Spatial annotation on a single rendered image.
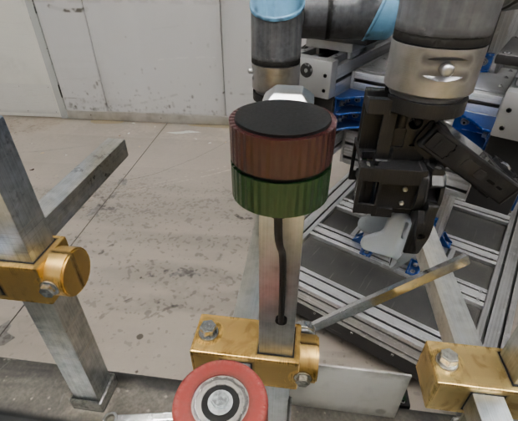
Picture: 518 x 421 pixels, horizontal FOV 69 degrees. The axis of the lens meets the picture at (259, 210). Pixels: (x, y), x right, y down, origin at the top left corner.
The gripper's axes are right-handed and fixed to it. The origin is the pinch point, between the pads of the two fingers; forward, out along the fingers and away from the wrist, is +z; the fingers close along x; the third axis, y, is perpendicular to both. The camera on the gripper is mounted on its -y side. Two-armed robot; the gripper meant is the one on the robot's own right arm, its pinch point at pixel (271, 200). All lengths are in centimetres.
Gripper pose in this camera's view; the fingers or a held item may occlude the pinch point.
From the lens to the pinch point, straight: 69.9
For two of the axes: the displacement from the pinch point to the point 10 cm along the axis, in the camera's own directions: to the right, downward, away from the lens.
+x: -9.9, -0.8, 1.1
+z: 0.0, 8.2, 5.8
